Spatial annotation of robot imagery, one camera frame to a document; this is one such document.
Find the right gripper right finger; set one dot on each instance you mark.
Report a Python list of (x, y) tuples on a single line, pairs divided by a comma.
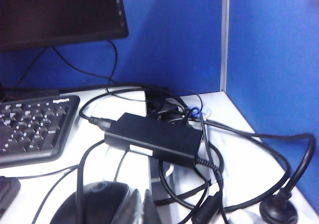
[(150, 211)]

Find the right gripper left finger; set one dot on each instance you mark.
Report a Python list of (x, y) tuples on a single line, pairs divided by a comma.
[(132, 211)]

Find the black Hasee laptop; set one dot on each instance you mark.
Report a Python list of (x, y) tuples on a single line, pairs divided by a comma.
[(8, 191)]

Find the black Logitech mouse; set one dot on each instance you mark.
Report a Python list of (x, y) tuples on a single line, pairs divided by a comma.
[(99, 204)]

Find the black power adapter brick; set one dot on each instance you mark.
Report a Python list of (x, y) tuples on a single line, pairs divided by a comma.
[(154, 137)]

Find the black Logitech keyboard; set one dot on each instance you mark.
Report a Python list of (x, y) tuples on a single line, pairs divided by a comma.
[(37, 129)]

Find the black ASUS monitor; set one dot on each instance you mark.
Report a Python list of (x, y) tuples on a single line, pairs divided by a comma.
[(62, 10)]

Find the grey aluminium partition post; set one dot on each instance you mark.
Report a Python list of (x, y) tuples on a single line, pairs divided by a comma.
[(225, 34)]

